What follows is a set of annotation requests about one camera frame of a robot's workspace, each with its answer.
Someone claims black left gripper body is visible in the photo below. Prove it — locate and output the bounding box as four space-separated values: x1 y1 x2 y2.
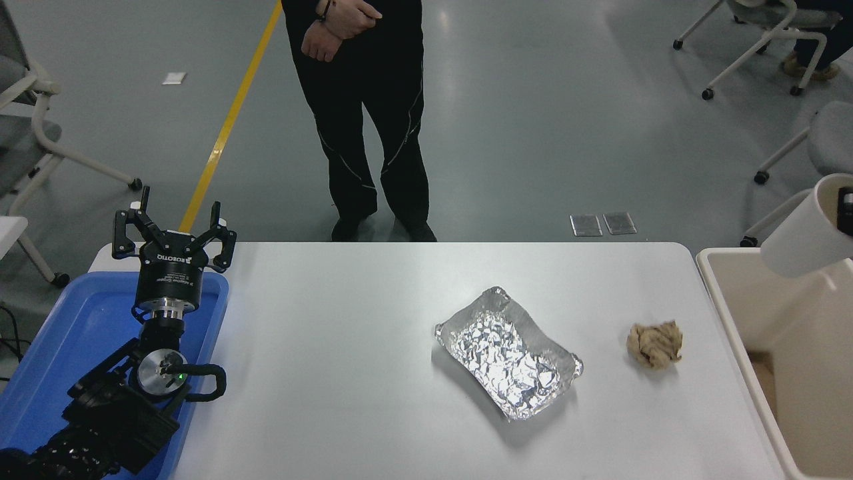
133 230 203 314

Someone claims white paper cup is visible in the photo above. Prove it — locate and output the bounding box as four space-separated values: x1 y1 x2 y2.
760 173 853 279

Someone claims standing person's left hand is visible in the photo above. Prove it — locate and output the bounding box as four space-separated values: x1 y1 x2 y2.
301 19 347 63

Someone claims standing person's right hand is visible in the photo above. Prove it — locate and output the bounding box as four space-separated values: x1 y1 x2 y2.
323 0 384 39

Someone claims grey white office chair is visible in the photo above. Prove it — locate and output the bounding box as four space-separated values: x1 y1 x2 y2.
673 0 842 101
740 100 853 249
0 0 143 289

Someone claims blue plastic tray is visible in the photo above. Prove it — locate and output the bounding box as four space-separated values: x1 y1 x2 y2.
0 270 229 480

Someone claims white side table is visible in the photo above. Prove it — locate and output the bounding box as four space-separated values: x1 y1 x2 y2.
0 215 30 259

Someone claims large pale bin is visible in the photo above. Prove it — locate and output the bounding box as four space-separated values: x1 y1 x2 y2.
696 248 853 480

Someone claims seated person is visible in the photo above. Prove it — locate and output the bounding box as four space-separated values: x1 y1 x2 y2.
781 0 853 82

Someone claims standing person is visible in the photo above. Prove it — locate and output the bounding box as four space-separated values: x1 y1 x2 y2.
281 0 438 243

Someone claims crumpled tan paper ball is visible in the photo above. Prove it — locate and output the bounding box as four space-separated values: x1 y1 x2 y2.
626 320 684 370

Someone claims crumpled foil tray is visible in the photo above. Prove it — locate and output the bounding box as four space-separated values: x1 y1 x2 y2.
434 287 584 421

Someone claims black floor cable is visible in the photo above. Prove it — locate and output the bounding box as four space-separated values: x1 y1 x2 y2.
0 303 31 384

